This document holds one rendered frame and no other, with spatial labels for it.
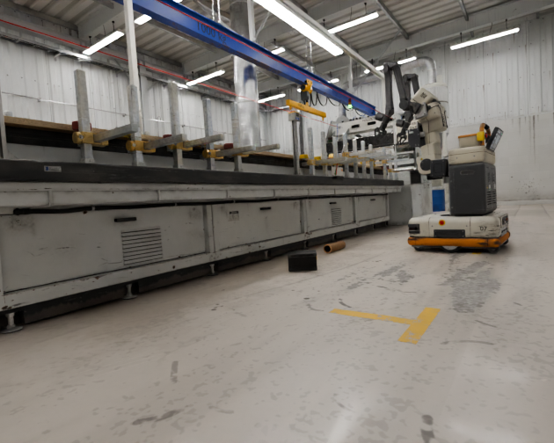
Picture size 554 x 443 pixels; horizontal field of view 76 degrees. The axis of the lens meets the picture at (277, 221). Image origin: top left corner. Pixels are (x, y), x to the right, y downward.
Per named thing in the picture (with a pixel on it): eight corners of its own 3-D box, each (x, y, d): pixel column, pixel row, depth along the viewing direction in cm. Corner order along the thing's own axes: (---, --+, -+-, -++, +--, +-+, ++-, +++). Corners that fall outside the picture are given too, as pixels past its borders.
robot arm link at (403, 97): (397, 56, 296) (401, 60, 304) (382, 64, 305) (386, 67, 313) (409, 106, 293) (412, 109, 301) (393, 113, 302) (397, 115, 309)
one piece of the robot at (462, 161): (499, 224, 305) (496, 127, 300) (487, 230, 263) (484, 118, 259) (456, 224, 326) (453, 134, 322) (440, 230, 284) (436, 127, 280)
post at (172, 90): (183, 169, 197) (177, 81, 194) (178, 168, 194) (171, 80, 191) (178, 169, 199) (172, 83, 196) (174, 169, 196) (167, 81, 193)
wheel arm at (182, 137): (187, 142, 162) (187, 133, 162) (182, 141, 159) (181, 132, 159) (133, 155, 187) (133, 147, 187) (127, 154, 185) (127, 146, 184)
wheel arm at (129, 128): (139, 134, 142) (138, 123, 141) (131, 133, 139) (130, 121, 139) (85, 148, 167) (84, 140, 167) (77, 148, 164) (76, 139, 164)
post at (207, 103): (215, 177, 217) (210, 98, 215) (212, 177, 214) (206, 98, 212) (212, 177, 219) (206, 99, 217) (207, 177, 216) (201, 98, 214)
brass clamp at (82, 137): (109, 145, 161) (108, 134, 160) (78, 141, 150) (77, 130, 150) (102, 147, 164) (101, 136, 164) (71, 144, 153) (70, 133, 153)
